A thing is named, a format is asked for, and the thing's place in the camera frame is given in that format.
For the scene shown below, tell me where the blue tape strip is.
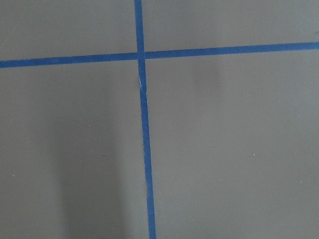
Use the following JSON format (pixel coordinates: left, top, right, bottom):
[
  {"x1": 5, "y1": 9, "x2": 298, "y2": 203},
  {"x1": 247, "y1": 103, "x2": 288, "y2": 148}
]
[
  {"x1": 0, "y1": 41, "x2": 319, "y2": 69},
  {"x1": 134, "y1": 0, "x2": 157, "y2": 239}
]

